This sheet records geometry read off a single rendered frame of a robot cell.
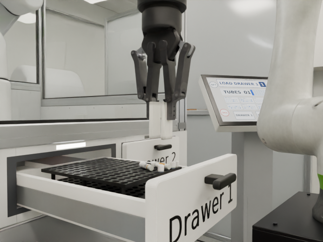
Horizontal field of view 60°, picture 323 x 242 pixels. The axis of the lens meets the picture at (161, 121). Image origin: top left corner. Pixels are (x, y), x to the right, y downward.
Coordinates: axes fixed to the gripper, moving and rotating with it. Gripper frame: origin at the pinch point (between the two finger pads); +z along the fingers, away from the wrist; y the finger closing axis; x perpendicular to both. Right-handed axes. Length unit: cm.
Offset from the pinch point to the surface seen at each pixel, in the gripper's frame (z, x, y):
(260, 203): 42, 92, -4
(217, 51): -50, 167, -57
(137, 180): 9.7, -8.1, 0.9
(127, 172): 9.8, -3.9, -5.0
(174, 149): 11.6, 40.3, -20.9
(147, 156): 11.9, 24.4, -21.0
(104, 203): 11.8, -14.9, 0.0
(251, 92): -11, 90, -8
